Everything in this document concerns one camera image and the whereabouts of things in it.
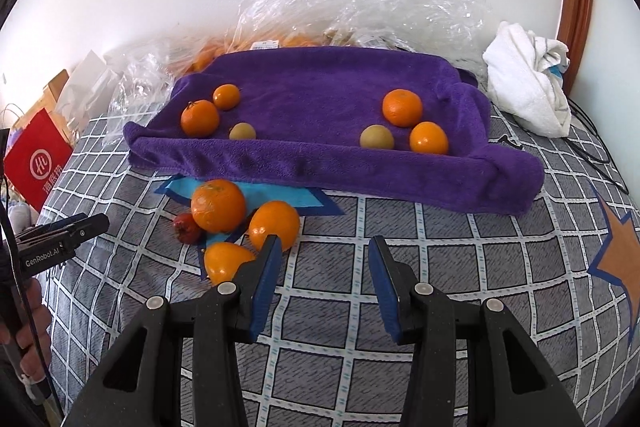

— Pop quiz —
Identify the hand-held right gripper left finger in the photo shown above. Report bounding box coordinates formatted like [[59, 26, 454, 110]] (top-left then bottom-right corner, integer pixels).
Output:
[[65, 234, 284, 427]]

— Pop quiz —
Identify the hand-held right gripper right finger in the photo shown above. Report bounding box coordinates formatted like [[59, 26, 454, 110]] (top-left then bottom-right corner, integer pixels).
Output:
[[369, 235, 584, 427]]

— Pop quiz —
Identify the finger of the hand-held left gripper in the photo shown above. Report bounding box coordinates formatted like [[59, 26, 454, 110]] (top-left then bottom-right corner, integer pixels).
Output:
[[20, 214, 110, 253], [17, 213, 88, 242]]

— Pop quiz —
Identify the small orange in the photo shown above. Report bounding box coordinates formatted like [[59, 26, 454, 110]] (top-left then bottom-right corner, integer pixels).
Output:
[[213, 84, 241, 111]]

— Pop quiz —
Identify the person's left hand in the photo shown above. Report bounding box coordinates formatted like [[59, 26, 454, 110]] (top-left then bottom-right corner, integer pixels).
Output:
[[0, 281, 53, 380]]

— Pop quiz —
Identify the red paper bag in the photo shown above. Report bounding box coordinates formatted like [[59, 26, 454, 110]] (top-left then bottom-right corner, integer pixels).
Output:
[[4, 108, 75, 212]]

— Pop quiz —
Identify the grey checkered bed sheet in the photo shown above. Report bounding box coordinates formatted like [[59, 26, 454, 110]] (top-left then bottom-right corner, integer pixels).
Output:
[[37, 97, 640, 427]]

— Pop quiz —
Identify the large orange with stem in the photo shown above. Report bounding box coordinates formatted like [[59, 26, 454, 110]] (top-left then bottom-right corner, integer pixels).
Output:
[[191, 179, 247, 234]]

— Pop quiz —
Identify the small red fruit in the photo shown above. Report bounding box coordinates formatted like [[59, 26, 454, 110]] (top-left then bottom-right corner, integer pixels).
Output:
[[173, 213, 203, 244]]

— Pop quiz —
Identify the purple towel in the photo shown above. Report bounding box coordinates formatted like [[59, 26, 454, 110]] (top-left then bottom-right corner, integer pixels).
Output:
[[123, 47, 545, 215]]

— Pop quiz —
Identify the cardboard box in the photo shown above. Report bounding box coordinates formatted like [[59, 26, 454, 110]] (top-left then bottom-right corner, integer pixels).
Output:
[[15, 68, 71, 128]]

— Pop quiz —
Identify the white paper bag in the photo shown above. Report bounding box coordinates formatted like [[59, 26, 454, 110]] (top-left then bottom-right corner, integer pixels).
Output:
[[55, 50, 123, 128]]

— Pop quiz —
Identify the small clear plastic bag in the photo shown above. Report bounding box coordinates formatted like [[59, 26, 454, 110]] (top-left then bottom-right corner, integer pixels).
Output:
[[102, 51, 177, 132]]

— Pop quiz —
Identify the black clip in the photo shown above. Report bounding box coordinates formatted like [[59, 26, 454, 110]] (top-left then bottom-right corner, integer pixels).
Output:
[[492, 132, 526, 152]]

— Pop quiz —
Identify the clear plastic bag of oranges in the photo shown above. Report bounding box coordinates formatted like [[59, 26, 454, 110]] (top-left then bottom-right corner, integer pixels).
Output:
[[165, 24, 331, 75]]

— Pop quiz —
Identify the white towel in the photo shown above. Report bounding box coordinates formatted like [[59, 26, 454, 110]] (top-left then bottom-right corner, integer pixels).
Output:
[[482, 21, 572, 138]]

